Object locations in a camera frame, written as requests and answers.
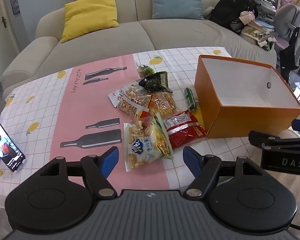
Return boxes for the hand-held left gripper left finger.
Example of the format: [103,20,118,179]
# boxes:
[37,146,119,198]

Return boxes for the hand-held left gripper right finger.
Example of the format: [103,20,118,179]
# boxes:
[183,146,264,197]

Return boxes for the white blue biscuit packet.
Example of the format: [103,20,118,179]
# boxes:
[124,120,165,172]

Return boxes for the red snack packet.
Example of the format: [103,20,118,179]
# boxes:
[162,109,207,150]

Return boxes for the orange cardboard box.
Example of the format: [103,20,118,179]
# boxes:
[194,54,300,139]

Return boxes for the yellow green snack packet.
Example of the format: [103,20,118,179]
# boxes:
[150,114,174,160]

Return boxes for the green sausage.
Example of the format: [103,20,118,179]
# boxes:
[184,87,198,112]

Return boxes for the clear yellow noodle snack packet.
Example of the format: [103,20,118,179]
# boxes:
[147,91,178,117]

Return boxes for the clear cracker packet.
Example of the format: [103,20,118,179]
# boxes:
[108,84,152,119]

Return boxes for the dark green snack packet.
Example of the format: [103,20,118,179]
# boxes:
[139,71,174,94]

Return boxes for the small clear snack packet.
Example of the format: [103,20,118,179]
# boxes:
[137,64,155,78]

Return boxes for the black garment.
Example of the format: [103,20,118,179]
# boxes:
[279,25,300,80]

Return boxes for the pink white checked tablecloth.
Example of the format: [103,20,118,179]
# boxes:
[0,47,263,207]

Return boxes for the white printed tote bag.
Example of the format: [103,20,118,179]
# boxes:
[241,27,277,52]

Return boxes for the black smartphone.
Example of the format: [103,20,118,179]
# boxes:
[0,119,26,173]

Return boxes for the stack of books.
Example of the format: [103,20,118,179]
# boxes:
[242,17,275,34]

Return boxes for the grey office chair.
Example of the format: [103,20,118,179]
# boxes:
[274,4,300,55]

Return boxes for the beige sofa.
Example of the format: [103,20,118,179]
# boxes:
[1,0,278,98]

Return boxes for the pink beige pouch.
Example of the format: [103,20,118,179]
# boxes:
[239,10,255,25]

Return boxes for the black backpack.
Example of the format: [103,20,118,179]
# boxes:
[209,0,258,34]

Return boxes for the yellow pillow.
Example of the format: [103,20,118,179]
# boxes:
[60,0,120,43]

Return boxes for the light blue pillow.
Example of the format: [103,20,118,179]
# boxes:
[150,0,205,20]

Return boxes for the white door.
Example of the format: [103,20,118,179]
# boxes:
[0,0,23,45]

